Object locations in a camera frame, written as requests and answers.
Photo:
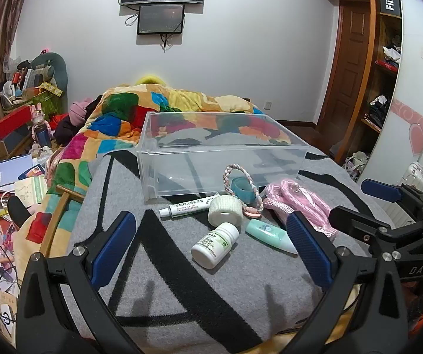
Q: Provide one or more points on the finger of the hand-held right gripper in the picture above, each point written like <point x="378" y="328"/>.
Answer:
<point x="355" y="221"/>
<point x="381" y="190"/>

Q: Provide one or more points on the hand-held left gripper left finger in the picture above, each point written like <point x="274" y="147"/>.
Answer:
<point x="113" y="250"/>

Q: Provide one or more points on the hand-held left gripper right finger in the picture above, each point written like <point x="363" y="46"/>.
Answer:
<point x="307" y="250"/>

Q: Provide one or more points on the white handbag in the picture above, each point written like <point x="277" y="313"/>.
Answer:
<point x="357" y="162"/>

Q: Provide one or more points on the mint green cream tube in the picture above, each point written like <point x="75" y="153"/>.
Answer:
<point x="266" y="230"/>

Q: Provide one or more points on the wooden massage hammer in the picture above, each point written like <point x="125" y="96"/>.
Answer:
<point x="58" y="214"/>

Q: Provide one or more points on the grey black patterned blanket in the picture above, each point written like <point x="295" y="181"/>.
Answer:
<point x="182" y="287"/>

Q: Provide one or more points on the white ointment tube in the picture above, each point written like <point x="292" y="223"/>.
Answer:
<point x="189" y="208"/>

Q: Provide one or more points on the white bandage roll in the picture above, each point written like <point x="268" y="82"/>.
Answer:
<point x="224" y="210"/>

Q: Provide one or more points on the white pill bottle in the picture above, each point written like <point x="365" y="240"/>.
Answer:
<point x="213" y="247"/>

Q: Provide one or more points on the wooden wardrobe shelves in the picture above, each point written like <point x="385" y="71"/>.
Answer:
<point x="383" y="92"/>

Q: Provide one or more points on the white wardrobe sliding door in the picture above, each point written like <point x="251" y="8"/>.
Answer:
<point x="418" y="92"/>

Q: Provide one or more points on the clear plastic storage box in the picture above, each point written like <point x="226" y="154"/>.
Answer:
<point x="215" y="169"/>

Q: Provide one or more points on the blue white book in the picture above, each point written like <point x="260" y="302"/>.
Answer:
<point x="10" y="171"/>

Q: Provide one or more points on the brown wooden door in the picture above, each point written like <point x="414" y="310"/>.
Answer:
<point x="349" y="62"/>

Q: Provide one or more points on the colourful patchwork blanket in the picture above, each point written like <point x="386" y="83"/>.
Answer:
<point x="122" y="118"/>

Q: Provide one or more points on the pink knitted hat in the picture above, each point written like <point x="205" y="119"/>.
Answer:
<point x="78" y="112"/>

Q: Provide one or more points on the rabbit plush toy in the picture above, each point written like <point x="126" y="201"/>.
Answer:
<point x="41" y="121"/>

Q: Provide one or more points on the red box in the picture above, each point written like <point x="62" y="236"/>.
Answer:
<point x="12" y="121"/>

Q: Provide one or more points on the yellow plush pillow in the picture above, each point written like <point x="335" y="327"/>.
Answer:
<point x="152" y="80"/>

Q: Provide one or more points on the black printed box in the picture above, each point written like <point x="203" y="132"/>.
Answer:
<point x="388" y="2"/>

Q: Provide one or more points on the grey neck pillow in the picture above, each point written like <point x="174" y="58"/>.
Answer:
<point x="58" y="66"/>

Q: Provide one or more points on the wall socket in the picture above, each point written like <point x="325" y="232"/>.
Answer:
<point x="267" y="105"/>

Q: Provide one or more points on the small wall monitor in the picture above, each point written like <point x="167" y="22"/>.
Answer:
<point x="160" y="18"/>

